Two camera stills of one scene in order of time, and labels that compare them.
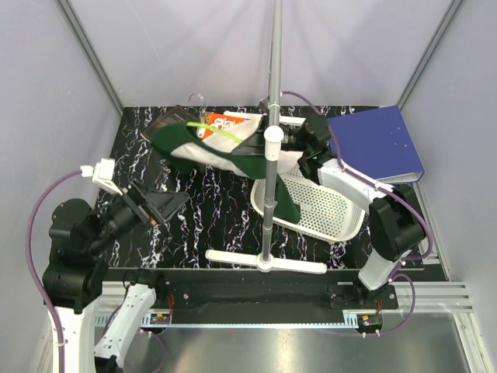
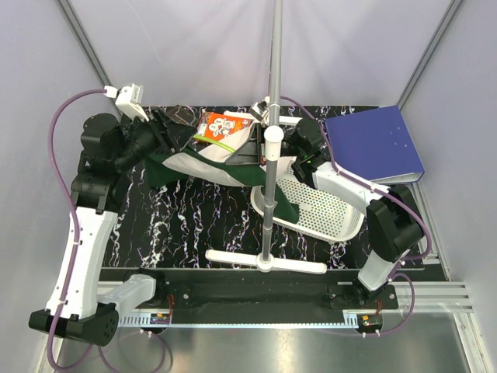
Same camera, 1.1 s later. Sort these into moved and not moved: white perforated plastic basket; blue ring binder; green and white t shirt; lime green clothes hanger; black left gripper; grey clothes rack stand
Moved: black left gripper; green and white t shirt; lime green clothes hanger
Not moved: white perforated plastic basket; blue ring binder; grey clothes rack stand
